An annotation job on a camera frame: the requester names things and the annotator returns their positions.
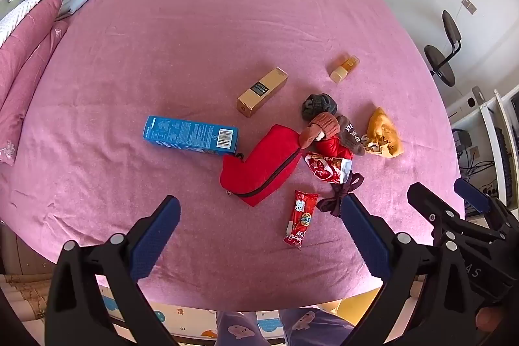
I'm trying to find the person's right leg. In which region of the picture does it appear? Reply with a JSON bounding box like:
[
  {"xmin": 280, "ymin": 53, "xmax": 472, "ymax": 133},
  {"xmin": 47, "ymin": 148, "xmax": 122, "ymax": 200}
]
[{"xmin": 280, "ymin": 309, "xmax": 357, "ymax": 346}]

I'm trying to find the small orange bottle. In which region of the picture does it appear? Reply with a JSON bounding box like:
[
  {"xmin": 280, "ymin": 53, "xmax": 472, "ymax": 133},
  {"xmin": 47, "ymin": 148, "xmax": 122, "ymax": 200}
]
[{"xmin": 330, "ymin": 55, "xmax": 361, "ymax": 83}]

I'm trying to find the red zip pouch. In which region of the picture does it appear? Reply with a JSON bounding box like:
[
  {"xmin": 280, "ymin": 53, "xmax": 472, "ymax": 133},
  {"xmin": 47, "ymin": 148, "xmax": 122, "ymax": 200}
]
[{"xmin": 220, "ymin": 124, "xmax": 303, "ymax": 208}]

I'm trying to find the brown sock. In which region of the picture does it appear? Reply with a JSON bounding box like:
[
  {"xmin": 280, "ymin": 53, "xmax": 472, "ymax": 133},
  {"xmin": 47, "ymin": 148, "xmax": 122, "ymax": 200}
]
[{"xmin": 336, "ymin": 114, "xmax": 368, "ymax": 157}]

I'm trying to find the person's left leg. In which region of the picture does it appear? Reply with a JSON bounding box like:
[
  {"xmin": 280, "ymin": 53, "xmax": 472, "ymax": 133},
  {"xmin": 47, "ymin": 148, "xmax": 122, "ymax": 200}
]
[{"xmin": 215, "ymin": 310, "xmax": 260, "ymax": 346}]

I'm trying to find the white computer desk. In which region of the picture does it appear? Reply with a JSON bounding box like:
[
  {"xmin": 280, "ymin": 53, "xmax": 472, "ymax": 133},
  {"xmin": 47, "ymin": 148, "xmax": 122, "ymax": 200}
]
[{"xmin": 446, "ymin": 87, "xmax": 519, "ymax": 217}]

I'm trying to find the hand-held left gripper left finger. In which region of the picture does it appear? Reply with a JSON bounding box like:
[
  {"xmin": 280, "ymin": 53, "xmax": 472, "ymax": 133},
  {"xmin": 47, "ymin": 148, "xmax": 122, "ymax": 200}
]
[{"xmin": 44, "ymin": 195, "xmax": 181, "ymax": 346}]

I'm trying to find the red cloth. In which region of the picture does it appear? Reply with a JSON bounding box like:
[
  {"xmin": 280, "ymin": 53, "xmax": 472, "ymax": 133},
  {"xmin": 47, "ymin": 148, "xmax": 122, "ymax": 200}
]
[{"xmin": 316, "ymin": 137, "xmax": 353, "ymax": 160}]

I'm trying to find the red snack wrapper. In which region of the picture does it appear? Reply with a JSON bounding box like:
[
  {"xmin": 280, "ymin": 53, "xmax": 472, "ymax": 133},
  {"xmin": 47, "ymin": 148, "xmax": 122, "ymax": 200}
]
[{"xmin": 304, "ymin": 152, "xmax": 353, "ymax": 185}]

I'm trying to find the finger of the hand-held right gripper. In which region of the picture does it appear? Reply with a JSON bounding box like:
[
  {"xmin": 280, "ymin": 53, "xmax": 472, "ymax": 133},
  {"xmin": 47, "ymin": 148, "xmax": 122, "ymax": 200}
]
[
  {"xmin": 454, "ymin": 178, "xmax": 519, "ymax": 237},
  {"xmin": 407, "ymin": 183, "xmax": 463, "ymax": 237}
]

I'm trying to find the pink bed sheet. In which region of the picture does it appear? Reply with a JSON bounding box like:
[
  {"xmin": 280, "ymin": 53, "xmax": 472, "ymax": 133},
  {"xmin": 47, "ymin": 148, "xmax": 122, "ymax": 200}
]
[{"xmin": 0, "ymin": 0, "xmax": 467, "ymax": 312}]

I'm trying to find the yellow stool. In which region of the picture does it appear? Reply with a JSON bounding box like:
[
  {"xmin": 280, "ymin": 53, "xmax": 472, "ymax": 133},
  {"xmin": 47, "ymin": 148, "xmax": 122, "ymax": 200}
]
[{"xmin": 324, "ymin": 289, "xmax": 384, "ymax": 326}]

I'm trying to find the white lace cloth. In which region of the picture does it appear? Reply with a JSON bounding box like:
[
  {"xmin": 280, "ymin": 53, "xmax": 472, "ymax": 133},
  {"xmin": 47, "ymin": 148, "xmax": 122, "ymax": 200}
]
[{"xmin": 0, "ymin": 0, "xmax": 61, "ymax": 47}]

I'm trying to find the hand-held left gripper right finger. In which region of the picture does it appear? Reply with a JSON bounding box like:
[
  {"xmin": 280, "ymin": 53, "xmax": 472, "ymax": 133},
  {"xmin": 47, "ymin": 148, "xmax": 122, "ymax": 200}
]
[{"xmin": 341, "ymin": 193, "xmax": 477, "ymax": 346}]

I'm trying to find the long red ice cream wrapper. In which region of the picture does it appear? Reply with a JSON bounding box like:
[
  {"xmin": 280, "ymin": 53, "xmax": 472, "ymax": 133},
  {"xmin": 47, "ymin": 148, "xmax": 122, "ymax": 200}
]
[{"xmin": 283, "ymin": 190, "xmax": 316, "ymax": 249}]

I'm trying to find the person's right hand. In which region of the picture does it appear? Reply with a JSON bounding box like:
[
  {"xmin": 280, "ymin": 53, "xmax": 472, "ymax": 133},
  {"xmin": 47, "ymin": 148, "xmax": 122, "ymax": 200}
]
[{"xmin": 476, "ymin": 307, "xmax": 504, "ymax": 332}]

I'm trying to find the tan cardboard box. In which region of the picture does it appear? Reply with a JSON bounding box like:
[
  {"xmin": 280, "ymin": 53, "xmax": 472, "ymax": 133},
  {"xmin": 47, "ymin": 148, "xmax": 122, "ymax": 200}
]
[{"xmin": 237, "ymin": 66, "xmax": 289, "ymax": 118}]

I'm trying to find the grey sock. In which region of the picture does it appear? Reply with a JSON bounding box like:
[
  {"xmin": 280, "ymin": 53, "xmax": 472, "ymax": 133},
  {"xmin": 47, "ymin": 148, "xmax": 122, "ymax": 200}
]
[{"xmin": 301, "ymin": 93, "xmax": 338, "ymax": 120}]

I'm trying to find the dark purple string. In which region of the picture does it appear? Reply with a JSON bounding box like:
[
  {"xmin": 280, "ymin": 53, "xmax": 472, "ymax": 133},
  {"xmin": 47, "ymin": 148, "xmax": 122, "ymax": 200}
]
[{"xmin": 316, "ymin": 172, "xmax": 365, "ymax": 218}]

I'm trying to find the colourful play mat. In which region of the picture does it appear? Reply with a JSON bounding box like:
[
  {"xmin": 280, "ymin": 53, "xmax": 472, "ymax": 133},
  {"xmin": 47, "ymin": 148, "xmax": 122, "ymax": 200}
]
[{"xmin": 0, "ymin": 273, "xmax": 382, "ymax": 346}]

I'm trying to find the person's leg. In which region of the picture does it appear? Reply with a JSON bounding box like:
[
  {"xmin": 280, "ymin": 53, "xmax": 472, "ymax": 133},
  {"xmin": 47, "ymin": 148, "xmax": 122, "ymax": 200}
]
[
  {"xmin": 280, "ymin": 309, "xmax": 357, "ymax": 346},
  {"xmin": 215, "ymin": 310, "xmax": 260, "ymax": 346}
]

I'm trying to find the blue cardboard box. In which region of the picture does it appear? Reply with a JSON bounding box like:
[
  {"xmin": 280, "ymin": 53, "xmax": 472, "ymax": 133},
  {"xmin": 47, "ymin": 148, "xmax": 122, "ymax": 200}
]
[{"xmin": 142, "ymin": 116, "xmax": 240, "ymax": 157}]

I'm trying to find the pink pillow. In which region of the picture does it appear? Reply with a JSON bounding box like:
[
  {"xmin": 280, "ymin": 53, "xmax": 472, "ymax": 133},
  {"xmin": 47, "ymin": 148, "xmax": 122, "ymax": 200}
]
[
  {"xmin": 0, "ymin": 19, "xmax": 69, "ymax": 166},
  {"xmin": 0, "ymin": 0, "xmax": 63, "ymax": 112}
]

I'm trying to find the black keyboard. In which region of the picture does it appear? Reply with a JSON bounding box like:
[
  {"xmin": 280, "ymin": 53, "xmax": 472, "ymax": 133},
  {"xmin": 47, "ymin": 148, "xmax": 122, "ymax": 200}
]
[{"xmin": 495, "ymin": 127, "xmax": 512, "ymax": 193}]

